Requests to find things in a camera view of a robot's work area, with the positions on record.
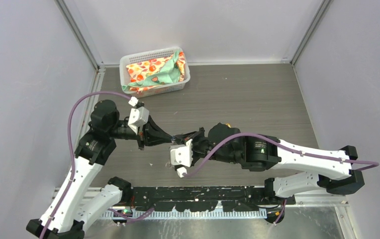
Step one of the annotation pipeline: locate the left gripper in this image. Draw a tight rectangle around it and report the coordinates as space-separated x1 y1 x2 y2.
108 115 174 150

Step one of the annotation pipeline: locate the metal key organizer plate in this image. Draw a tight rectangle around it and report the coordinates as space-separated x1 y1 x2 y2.
165 136 179 168

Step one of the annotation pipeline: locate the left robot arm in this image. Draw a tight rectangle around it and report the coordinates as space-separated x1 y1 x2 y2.
26 100 172 239

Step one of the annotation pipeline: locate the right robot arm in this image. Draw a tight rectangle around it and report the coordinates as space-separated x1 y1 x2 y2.
170 123 365 205

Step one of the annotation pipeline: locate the floral cloth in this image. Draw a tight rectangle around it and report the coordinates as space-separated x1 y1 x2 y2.
122 50 186 92

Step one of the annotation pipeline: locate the white plastic basket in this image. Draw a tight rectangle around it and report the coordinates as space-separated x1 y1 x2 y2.
119 47 190 98

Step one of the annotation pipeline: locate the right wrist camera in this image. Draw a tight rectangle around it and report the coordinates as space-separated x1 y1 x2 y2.
173 139 193 178

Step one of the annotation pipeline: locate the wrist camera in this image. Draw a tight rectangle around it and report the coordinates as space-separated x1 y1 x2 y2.
127 97 149 135
173 139 193 178

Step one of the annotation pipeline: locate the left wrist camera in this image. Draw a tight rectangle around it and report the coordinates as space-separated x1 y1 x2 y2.
127 97 149 135

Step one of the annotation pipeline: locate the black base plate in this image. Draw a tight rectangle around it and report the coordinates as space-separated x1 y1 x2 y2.
115 186 284 212

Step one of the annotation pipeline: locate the white cable duct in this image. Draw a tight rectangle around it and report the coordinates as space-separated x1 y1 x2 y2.
94 209 269 221

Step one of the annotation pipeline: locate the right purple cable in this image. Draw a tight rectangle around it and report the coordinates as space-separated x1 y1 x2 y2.
183 132 380 226

